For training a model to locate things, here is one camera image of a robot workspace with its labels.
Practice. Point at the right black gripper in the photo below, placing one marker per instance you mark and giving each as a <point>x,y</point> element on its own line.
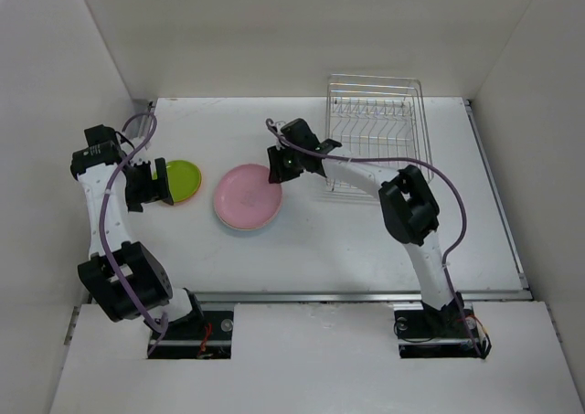
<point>277,173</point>

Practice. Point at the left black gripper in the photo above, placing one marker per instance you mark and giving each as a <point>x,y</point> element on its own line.
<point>153,190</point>

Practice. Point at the green plastic plate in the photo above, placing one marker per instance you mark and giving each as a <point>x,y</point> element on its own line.
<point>183,178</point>

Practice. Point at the orange plastic plate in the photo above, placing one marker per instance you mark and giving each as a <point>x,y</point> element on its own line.
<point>194,194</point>

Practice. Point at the pink plastic plate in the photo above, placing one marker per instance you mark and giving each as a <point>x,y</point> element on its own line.
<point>244,194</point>

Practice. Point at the yellow plastic plate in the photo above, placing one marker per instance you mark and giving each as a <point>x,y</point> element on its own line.
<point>252,226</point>

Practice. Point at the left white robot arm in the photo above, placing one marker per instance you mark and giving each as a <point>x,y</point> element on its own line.
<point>121,274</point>

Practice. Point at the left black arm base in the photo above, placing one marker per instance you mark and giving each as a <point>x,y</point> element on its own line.
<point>195,338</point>

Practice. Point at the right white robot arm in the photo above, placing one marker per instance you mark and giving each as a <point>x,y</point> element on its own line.
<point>409,209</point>

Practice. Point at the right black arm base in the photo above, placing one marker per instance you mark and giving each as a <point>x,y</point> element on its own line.
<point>424,333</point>

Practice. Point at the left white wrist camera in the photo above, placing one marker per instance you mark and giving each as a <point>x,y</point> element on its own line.
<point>141,156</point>

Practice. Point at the metal wire dish rack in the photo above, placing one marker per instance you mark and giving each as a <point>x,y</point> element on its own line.
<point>375,116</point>

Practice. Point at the aluminium table rail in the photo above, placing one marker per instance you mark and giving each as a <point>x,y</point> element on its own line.
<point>327,244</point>

